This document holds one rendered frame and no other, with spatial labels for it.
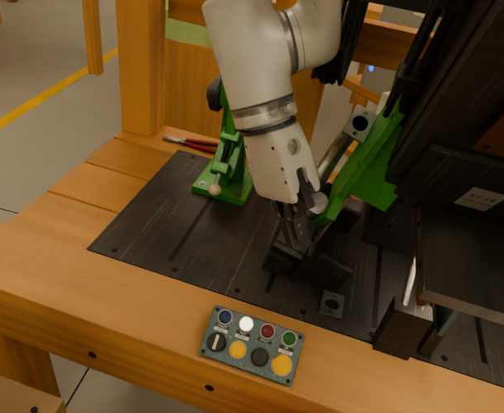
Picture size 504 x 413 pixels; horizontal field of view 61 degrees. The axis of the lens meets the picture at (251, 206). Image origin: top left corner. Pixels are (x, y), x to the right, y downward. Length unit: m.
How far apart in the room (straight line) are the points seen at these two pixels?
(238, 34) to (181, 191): 0.56
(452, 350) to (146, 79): 0.92
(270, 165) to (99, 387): 1.32
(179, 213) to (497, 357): 0.66
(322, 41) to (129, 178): 0.68
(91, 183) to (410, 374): 0.78
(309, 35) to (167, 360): 0.53
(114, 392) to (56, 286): 0.95
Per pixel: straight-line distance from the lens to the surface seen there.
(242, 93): 0.53
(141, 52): 1.16
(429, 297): 0.59
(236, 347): 0.68
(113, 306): 0.77
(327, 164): 0.84
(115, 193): 1.04
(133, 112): 1.24
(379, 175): 0.69
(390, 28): 1.08
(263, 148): 0.55
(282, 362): 0.68
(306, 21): 0.54
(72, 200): 1.03
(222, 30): 0.53
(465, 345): 0.88
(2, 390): 0.67
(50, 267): 0.85
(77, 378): 1.76
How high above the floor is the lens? 1.50
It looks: 38 degrees down
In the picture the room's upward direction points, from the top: 10 degrees clockwise
